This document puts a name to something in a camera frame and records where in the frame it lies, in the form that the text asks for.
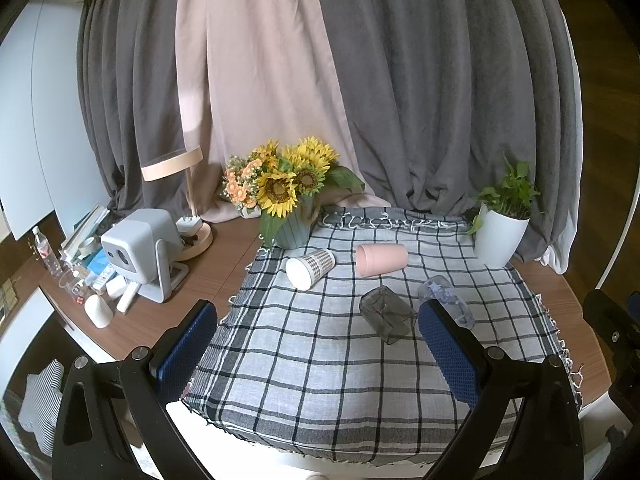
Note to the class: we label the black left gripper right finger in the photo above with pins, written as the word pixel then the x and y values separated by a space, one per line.
pixel 523 419

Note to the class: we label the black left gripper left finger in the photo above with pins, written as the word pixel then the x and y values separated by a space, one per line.
pixel 89 442

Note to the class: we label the smoky grey glass cup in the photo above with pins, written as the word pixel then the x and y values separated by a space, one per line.
pixel 387 314

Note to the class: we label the pink cup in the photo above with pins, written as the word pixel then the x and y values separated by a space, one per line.
pixel 377 259

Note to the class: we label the brown checked paper cup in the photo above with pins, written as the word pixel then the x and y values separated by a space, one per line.
pixel 305 271

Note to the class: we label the white oval case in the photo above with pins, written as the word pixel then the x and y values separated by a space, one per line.
pixel 98 311

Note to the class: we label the white remote control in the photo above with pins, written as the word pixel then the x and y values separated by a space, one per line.
pixel 128 297

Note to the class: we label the white plant pot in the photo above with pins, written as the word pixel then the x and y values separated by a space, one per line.
pixel 497 238

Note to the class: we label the clear blue patterned glass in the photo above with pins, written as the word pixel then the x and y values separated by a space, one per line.
pixel 439 288

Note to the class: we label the green potted plant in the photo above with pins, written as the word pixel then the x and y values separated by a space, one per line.
pixel 513 197

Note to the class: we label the white mini projector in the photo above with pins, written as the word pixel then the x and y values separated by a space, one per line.
pixel 144 248

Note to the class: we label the clear plastic water bottle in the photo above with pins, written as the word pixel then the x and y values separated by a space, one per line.
pixel 46 253

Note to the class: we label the stack of books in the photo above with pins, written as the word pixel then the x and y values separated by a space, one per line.
pixel 97 221

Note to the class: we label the grey checked tablecloth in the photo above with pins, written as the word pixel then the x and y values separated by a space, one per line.
pixel 304 372

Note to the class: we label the ribbed green vase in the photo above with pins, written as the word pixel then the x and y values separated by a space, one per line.
pixel 295 231

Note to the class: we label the sunflower bouquet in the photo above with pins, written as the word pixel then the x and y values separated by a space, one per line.
pixel 271 180

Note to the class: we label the grey curtain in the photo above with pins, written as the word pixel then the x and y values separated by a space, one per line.
pixel 435 93

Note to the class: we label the beige curtain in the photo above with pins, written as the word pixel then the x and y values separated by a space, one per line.
pixel 250 71

